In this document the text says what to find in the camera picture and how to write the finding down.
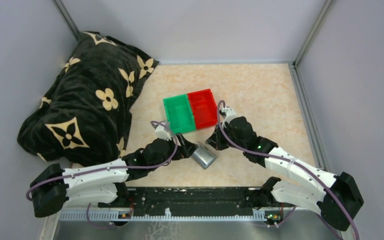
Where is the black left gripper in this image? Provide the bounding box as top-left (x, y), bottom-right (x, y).
top-left (149, 132), bottom-right (198, 172)

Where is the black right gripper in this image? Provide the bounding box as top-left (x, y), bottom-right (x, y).
top-left (206, 121), bottom-right (246, 151)

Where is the grey leather card holder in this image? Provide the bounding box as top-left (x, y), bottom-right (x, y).
top-left (191, 142), bottom-right (217, 170)

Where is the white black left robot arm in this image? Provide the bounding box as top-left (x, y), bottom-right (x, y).
top-left (27, 133), bottom-right (198, 218)

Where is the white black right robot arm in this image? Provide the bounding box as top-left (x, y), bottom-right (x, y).
top-left (206, 116), bottom-right (364, 232)

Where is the red plastic bin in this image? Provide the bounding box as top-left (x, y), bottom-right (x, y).
top-left (187, 88), bottom-right (217, 130)

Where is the green plastic bin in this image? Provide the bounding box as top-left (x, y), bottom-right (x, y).
top-left (163, 94), bottom-right (196, 134)

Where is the black floral plush blanket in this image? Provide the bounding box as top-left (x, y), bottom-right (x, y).
top-left (17, 31), bottom-right (158, 167)

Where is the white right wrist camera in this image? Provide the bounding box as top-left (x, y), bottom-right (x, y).
top-left (219, 106), bottom-right (238, 128)

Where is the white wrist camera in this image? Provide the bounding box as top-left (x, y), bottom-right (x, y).
top-left (152, 121), bottom-right (173, 141)
top-left (219, 106), bottom-right (238, 128)

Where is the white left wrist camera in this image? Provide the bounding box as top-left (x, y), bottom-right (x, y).
top-left (152, 121), bottom-right (173, 141)

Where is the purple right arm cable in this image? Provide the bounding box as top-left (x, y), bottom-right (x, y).
top-left (217, 99), bottom-right (360, 240)

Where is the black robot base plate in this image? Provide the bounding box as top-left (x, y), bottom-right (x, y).
top-left (98, 187), bottom-right (282, 217)

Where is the slotted grey cable duct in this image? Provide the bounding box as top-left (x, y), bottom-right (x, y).
top-left (59, 208), bottom-right (280, 223)

